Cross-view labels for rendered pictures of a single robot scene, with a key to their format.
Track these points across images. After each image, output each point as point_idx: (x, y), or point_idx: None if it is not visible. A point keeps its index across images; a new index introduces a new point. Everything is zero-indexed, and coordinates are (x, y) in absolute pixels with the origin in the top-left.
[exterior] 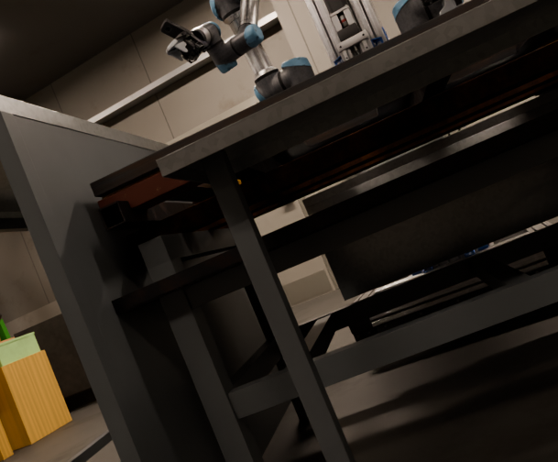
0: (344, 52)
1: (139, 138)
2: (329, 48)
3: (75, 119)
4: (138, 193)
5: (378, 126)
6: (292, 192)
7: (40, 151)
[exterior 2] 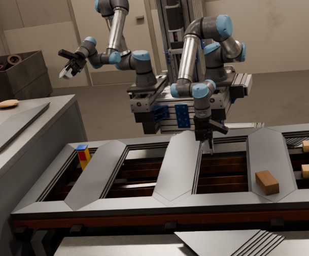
0: (171, 56)
1: (37, 133)
2: (165, 42)
3: (4, 165)
4: (33, 224)
5: None
6: (110, 197)
7: None
